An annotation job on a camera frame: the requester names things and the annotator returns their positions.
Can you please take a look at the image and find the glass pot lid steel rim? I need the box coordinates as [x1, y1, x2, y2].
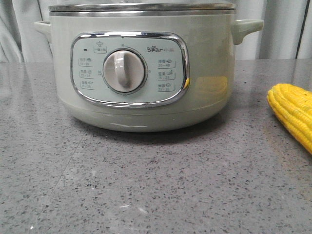
[48, 0, 236, 12]

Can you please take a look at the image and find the yellow corn cob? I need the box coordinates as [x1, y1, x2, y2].
[267, 83, 312, 153]

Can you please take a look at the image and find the pale green electric cooking pot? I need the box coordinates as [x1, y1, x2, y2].
[34, 10, 264, 132]

